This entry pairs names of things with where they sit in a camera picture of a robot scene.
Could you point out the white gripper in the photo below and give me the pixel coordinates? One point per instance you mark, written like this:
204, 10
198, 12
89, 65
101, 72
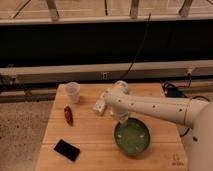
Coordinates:
123, 117

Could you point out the green ceramic bowl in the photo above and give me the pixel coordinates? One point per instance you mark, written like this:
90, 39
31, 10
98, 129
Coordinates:
132, 137

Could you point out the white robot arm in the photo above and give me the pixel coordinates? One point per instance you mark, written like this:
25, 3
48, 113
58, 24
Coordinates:
193, 113

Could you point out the white tube bottle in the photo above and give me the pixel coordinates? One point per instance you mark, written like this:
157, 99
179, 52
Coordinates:
100, 104

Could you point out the red chili pepper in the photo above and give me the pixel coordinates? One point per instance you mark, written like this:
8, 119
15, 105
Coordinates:
68, 115

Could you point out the clear plastic cup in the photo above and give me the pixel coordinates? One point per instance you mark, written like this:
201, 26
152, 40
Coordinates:
72, 90

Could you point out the black rectangular pad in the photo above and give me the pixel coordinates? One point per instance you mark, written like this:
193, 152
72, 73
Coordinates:
67, 150

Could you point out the metal rail beam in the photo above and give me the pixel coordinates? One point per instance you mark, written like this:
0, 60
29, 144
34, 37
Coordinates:
99, 72

